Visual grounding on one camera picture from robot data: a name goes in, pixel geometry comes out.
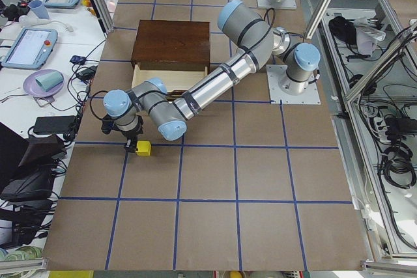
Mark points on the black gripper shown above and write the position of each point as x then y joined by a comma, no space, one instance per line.
133,135

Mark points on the yellow block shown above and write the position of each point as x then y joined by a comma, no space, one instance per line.
143,148

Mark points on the wooden drawer with white handle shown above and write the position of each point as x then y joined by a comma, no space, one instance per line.
174,80

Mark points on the dark wooden drawer box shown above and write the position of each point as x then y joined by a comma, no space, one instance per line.
172,45

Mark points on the black power adapter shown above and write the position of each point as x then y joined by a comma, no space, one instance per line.
53,125

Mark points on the teal cup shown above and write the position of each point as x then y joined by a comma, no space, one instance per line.
49,80

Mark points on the purple plate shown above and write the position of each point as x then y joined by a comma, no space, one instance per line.
31,87

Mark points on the near blue teach pendant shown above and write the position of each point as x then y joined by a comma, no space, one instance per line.
31,49

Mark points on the blue plastic cup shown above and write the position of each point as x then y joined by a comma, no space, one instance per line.
39,9

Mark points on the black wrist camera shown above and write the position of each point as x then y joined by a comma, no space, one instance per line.
107,124

